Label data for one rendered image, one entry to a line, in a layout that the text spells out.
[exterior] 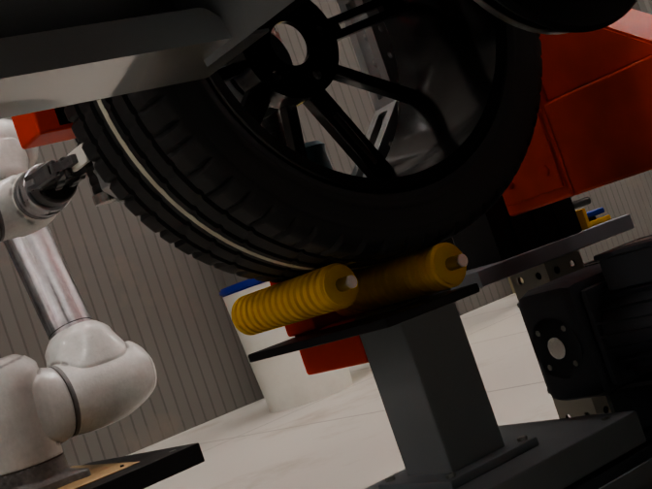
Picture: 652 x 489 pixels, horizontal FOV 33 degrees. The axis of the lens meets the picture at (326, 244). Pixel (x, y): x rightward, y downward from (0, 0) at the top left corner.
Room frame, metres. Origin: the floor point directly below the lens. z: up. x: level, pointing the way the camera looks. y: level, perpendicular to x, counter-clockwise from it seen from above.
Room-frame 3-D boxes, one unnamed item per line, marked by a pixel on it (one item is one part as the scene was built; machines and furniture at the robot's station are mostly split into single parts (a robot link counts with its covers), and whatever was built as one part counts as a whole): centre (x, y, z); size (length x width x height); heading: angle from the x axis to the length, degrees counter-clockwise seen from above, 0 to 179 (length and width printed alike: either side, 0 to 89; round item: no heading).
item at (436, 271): (1.50, -0.07, 0.49); 0.29 x 0.06 x 0.06; 35
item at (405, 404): (1.50, -0.07, 0.32); 0.40 x 0.30 x 0.28; 125
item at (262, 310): (1.49, 0.07, 0.51); 0.29 x 0.06 x 0.06; 35
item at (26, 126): (1.46, 0.28, 0.85); 0.09 x 0.08 x 0.07; 125
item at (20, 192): (1.93, 0.43, 0.83); 0.09 x 0.06 x 0.09; 125
